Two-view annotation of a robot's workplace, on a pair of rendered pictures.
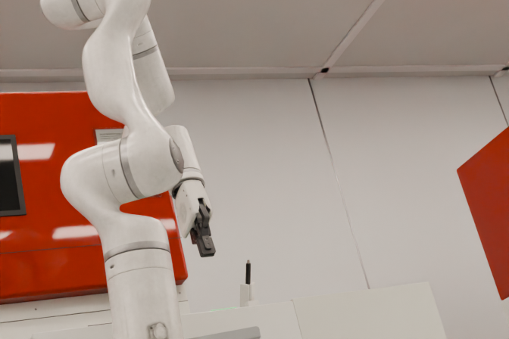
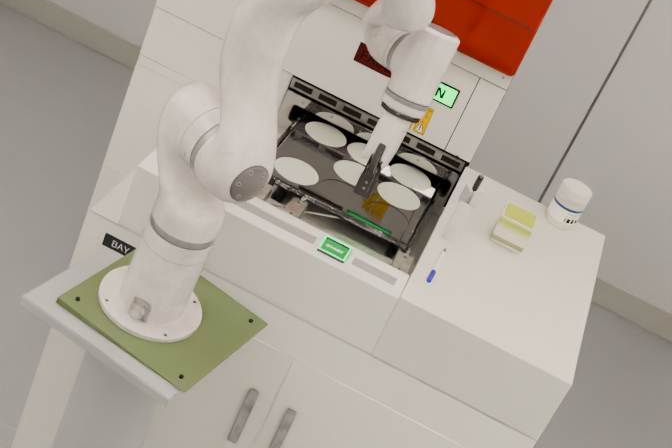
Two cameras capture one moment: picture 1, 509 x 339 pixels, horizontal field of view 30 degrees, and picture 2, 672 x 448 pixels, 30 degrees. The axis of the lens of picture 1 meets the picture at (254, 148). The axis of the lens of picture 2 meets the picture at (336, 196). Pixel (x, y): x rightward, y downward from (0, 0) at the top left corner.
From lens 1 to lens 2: 1.96 m
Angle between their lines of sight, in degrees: 61
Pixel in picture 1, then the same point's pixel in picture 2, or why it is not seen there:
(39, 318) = (341, 8)
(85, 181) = (167, 136)
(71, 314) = not seen: hidden behind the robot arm
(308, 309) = (409, 316)
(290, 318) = (384, 310)
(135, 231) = (168, 222)
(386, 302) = (501, 367)
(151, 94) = (387, 15)
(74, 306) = not seen: hidden behind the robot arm
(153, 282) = (158, 271)
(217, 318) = (309, 262)
